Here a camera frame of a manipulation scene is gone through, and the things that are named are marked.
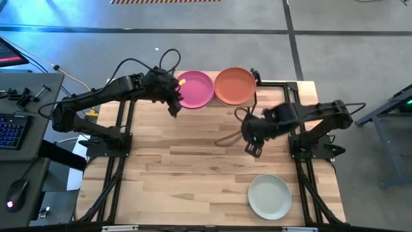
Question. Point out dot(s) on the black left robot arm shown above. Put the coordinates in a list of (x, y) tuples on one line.
[(90, 96)]

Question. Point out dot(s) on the white paper sheet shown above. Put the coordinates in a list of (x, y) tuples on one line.
[(75, 180)]

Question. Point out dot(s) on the wooden shelf with black frame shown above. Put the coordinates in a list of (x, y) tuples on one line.
[(214, 103)]

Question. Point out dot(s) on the orange plate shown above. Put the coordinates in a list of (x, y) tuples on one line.
[(235, 86)]

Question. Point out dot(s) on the black backlit keyboard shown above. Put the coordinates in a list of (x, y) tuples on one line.
[(13, 130)]

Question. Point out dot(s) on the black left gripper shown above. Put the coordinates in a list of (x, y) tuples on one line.
[(159, 85)]

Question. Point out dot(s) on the small black bracket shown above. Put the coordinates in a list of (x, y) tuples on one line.
[(13, 92)]

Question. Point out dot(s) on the small yellow tag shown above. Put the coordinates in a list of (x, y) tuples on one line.
[(182, 82)]

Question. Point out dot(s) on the black computer mouse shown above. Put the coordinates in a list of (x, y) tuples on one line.
[(17, 193)]

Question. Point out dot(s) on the black aluminium table frame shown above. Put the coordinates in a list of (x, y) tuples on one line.
[(280, 84)]

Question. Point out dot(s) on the black metal clamp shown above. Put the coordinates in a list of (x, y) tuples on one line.
[(27, 98)]

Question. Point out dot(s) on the light grey plate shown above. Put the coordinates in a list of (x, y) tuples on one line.
[(269, 196)]

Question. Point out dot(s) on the small metal clip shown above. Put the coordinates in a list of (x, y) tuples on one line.
[(44, 212)]

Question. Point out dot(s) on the grey metal stand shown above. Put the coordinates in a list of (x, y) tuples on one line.
[(388, 148)]

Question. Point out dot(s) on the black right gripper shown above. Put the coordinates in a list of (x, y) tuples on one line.
[(257, 127)]

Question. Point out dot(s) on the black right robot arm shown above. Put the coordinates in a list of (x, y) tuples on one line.
[(315, 112)]

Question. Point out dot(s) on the white metal bracket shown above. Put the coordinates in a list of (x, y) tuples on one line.
[(299, 229), (119, 228)]

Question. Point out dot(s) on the magenta pink plate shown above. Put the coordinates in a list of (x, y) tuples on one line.
[(197, 90)]

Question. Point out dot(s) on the grey desk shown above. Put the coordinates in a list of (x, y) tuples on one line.
[(38, 122)]

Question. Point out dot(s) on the black computer monitor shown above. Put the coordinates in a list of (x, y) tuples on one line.
[(11, 54)]

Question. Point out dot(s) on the black device with green light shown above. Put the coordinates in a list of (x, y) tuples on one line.
[(406, 103)]

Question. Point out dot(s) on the black padded bar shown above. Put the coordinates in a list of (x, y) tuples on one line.
[(61, 154)]

